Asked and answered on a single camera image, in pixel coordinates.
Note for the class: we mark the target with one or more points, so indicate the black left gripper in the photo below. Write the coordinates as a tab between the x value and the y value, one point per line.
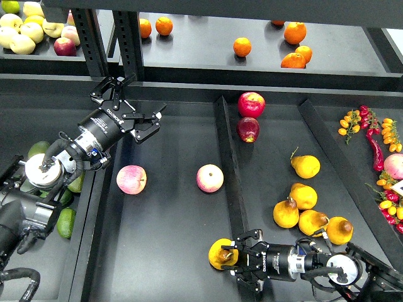
115	117

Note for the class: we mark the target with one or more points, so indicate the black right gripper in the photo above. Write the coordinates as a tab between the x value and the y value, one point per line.
265	261

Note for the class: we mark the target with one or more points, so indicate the green avocado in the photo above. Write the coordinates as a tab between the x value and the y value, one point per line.
66	197
76	185
65	222
38	148

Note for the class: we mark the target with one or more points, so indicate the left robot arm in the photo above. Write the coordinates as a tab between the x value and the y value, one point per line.
31	189

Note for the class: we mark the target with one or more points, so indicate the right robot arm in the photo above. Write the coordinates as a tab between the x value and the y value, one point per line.
354	273

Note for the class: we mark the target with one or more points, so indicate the yellow pear with stem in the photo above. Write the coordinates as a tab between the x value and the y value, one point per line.
305	166

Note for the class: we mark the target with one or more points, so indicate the green avocado bottom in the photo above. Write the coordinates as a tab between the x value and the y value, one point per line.
65	222

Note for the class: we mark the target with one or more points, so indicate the black bin divider left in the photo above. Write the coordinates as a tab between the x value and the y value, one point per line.
230	168

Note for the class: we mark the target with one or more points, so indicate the pink apple left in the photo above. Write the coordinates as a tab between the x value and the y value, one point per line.
131	179

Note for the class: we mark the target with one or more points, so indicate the orange on shelf left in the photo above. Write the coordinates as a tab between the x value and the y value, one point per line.
145	28

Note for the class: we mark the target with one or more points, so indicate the black shelf upright right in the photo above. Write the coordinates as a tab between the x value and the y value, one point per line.
127	28

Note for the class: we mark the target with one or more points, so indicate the black shelf upright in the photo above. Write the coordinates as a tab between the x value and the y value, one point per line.
87	26
127	28

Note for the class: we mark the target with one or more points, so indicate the red apple on shelf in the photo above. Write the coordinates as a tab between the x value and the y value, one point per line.
65	47

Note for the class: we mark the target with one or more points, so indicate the pink apple centre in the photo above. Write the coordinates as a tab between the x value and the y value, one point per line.
209	178

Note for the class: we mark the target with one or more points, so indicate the black shelf upright left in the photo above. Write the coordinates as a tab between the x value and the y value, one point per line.
87	26

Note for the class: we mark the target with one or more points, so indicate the pink apple on shelf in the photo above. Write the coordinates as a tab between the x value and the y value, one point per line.
71	33

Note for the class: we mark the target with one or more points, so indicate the yellow apple with stem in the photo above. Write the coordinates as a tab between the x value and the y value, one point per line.
53	30

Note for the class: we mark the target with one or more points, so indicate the red apple upper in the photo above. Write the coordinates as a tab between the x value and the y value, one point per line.
251	104

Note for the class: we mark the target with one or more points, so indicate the dark red apple lower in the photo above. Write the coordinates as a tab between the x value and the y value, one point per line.
248	129

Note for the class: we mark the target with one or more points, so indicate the yellow apple middle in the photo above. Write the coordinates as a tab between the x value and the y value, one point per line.
33	31

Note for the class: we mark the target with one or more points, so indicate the orange on shelf centre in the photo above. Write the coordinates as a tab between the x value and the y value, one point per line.
242	46

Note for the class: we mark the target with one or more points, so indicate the yellow apple front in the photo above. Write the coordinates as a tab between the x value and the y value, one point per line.
22	44

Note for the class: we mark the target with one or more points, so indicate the yellow lemon on shelf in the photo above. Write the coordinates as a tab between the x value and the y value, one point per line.
37	19

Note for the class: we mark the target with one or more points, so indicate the yellow apple top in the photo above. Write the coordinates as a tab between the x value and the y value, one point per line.
31	8

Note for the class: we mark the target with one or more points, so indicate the yellow apple far left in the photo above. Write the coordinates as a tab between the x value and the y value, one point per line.
6	35

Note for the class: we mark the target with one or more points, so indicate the mixed cherry tomatoes lower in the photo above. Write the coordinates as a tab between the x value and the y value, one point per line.
389	202

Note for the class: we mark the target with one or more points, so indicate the yellow apple upper left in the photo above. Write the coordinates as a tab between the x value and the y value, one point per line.
11	20

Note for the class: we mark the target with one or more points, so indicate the green lime on shelf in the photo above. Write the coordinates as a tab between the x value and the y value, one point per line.
12	7

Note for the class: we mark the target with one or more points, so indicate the red chili pepper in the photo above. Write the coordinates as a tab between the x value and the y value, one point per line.
378	159

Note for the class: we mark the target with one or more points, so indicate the white price label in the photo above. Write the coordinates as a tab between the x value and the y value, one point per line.
398	188

